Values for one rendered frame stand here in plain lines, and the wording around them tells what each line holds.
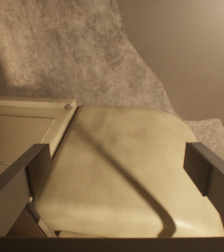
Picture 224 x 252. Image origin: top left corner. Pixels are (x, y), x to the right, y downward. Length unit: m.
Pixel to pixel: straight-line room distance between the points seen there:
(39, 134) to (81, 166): 0.29
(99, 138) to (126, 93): 0.29
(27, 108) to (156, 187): 0.82
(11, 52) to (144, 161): 0.84
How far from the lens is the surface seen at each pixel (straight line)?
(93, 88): 0.97
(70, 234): 0.82
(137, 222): 0.64
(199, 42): 0.89
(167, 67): 0.90
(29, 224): 0.82
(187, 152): 0.17
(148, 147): 0.78
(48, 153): 0.17
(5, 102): 1.22
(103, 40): 0.87
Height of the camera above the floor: 0.83
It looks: 49 degrees down
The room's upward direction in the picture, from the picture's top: 168 degrees counter-clockwise
